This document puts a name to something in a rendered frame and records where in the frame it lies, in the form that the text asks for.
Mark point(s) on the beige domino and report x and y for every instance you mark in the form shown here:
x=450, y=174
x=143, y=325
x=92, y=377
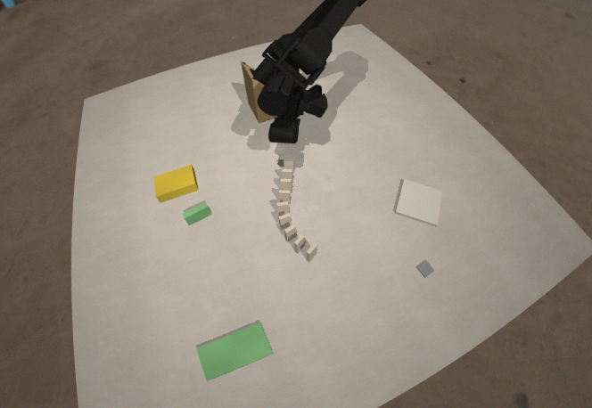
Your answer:
x=283, y=208
x=290, y=233
x=286, y=185
x=299, y=244
x=311, y=253
x=285, y=196
x=289, y=164
x=287, y=174
x=285, y=221

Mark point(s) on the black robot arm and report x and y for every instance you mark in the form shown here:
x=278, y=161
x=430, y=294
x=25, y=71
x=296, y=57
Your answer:
x=307, y=48

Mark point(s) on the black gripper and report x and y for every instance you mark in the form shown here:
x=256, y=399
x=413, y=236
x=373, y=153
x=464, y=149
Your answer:
x=285, y=128

